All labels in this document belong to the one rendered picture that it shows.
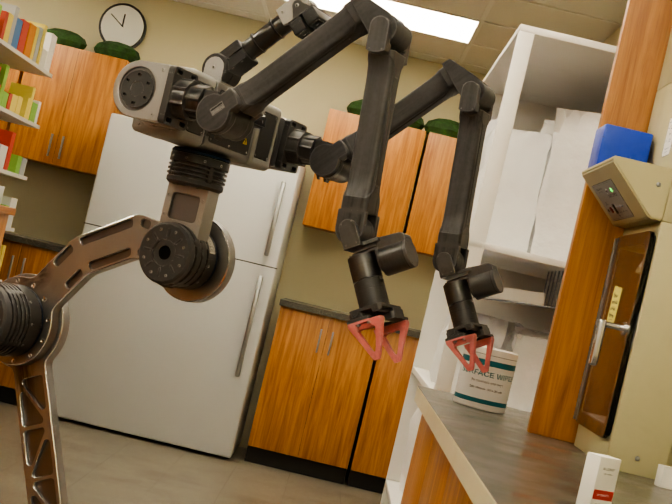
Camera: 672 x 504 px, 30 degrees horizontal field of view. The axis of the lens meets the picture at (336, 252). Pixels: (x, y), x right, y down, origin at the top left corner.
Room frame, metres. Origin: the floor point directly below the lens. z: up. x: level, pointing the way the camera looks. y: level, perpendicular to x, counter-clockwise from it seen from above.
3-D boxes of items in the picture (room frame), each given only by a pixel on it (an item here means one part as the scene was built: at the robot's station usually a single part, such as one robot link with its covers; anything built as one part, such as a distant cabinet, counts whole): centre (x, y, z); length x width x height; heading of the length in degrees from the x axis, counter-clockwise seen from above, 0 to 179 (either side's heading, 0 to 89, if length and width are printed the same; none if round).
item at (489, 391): (3.06, -0.43, 1.02); 0.13 x 0.13 x 0.15
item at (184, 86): (2.56, 0.36, 1.45); 0.09 x 0.08 x 0.12; 153
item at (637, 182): (2.49, -0.52, 1.46); 0.32 x 0.11 x 0.10; 179
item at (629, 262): (2.49, -0.57, 1.19); 0.30 x 0.01 x 0.40; 179
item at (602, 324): (2.38, -0.54, 1.17); 0.05 x 0.03 x 0.10; 89
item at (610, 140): (2.59, -0.52, 1.56); 0.10 x 0.10 x 0.09; 89
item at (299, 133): (3.01, 0.14, 1.45); 0.09 x 0.08 x 0.12; 153
